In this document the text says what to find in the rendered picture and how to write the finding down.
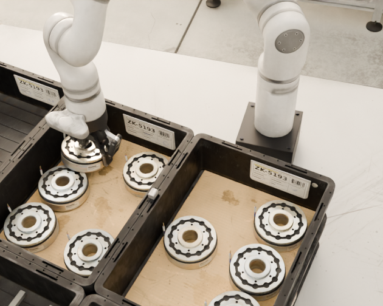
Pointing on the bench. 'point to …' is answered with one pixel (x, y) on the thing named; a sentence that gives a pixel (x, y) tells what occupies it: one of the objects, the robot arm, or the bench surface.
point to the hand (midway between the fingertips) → (97, 154)
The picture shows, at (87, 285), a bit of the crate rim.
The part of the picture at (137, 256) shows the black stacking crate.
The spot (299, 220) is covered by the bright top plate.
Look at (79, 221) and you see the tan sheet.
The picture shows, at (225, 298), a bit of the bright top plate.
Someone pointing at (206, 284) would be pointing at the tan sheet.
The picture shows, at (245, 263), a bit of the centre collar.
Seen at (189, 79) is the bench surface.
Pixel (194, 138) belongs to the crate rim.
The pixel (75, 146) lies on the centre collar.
